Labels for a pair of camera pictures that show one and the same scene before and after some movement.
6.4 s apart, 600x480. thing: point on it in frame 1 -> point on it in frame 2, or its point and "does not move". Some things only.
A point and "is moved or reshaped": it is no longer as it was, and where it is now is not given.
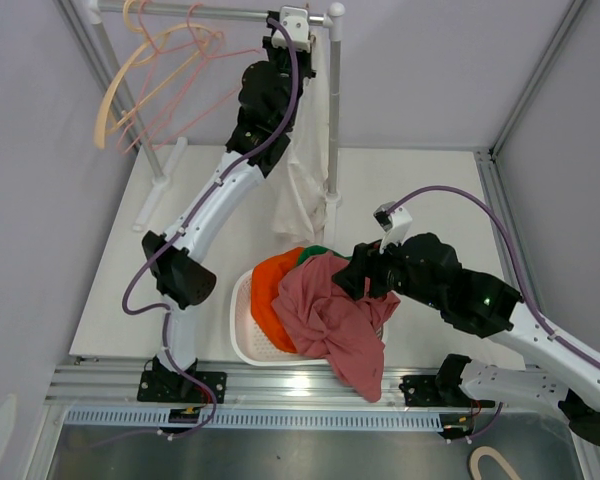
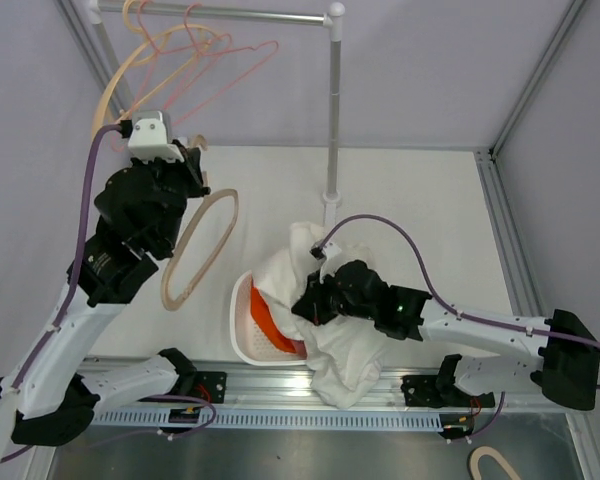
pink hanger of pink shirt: x=203 y=60 -> x=219 y=51
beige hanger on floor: x=488 y=451 does not move
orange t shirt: x=264 y=283 does not move
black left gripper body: x=279 y=58 -> x=177 y=181
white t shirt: x=299 y=179 -> x=340 y=355
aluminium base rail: x=251 y=385 does not move
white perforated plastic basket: x=251 y=344 does not move
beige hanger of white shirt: x=313 y=35 is moved or reshaped
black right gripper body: x=388 y=274 -> x=328 y=302
